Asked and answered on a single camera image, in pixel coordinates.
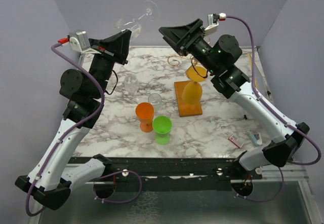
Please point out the orange plastic wine glass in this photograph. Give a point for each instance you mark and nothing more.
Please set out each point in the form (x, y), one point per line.
(145, 114)

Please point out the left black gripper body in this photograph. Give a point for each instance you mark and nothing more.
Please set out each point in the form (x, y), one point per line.
(100, 49)

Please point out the clear glass tumbler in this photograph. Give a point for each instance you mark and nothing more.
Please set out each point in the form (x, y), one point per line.
(156, 101)

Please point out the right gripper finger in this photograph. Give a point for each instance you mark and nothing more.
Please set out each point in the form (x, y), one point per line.
(180, 32)
(178, 42)

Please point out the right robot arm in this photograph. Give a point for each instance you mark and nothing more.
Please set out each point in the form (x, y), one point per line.
(286, 135)

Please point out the blue white small object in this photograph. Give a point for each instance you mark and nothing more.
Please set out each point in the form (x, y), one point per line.
(255, 138)

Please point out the clear wine glass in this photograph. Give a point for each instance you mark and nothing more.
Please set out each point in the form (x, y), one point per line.
(132, 86)
(150, 12)

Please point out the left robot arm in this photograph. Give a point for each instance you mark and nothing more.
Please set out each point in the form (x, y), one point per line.
(49, 183)

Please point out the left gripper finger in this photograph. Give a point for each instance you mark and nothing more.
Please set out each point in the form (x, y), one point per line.
(121, 54)
(120, 39)

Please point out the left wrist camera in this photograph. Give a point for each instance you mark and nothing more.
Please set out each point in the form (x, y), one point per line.
(78, 41)

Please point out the gold wire wine glass rack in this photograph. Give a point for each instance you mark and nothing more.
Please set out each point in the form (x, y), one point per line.
(185, 110)

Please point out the black mounting rail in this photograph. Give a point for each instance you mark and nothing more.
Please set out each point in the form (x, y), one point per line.
(175, 174)

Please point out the red white small box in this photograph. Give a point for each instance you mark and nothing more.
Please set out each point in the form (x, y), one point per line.
(236, 140)

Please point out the yellow plastic wine glass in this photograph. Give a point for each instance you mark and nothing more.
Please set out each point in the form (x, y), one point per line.
(193, 91)

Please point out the green plastic wine glass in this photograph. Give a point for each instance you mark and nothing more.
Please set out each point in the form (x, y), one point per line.
(162, 127)

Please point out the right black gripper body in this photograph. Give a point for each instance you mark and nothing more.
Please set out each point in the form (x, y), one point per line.
(193, 40)

